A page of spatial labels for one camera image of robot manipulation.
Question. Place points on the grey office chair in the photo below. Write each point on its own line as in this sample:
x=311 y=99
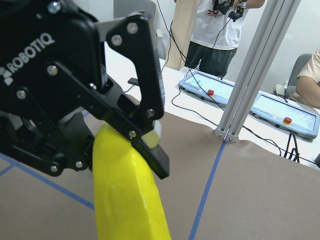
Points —
x=123 y=8

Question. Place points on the light yellow banana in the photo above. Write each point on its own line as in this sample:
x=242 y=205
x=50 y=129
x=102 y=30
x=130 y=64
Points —
x=126 y=198

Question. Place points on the standing person white shirt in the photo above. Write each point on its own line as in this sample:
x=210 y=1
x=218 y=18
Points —
x=215 y=37

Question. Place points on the seated person beige shirt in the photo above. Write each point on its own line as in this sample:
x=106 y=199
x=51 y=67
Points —
x=307 y=91

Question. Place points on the aluminium frame post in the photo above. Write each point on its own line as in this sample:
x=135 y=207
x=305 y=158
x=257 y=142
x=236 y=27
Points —
x=270 y=32

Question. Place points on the wooden board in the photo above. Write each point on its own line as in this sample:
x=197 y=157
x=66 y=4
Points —
x=182 y=26

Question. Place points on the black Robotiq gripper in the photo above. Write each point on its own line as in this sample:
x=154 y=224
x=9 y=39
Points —
x=46 y=44

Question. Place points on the teach pendant far side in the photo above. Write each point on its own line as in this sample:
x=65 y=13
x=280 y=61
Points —
x=286 y=116

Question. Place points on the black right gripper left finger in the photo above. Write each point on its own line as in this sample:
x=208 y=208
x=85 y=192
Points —
x=45 y=129

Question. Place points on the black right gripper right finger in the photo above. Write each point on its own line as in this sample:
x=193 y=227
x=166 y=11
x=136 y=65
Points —
x=133 y=38

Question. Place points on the teach pendant near post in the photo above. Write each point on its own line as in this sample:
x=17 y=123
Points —
x=207 y=87

